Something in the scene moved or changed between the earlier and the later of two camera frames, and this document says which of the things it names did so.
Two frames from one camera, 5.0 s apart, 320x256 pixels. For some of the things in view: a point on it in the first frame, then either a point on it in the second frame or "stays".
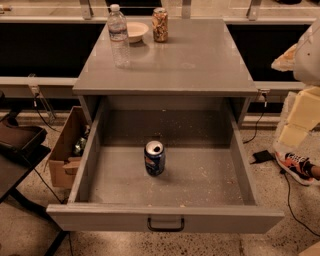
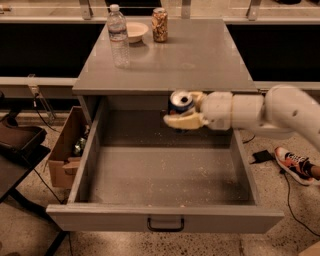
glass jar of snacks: [160, 20] stays
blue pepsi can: [154, 158] → [180, 101]
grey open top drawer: [162, 164] stays
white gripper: [308, 56] → [217, 109]
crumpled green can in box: [79, 146] stays
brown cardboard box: [63, 164] stays
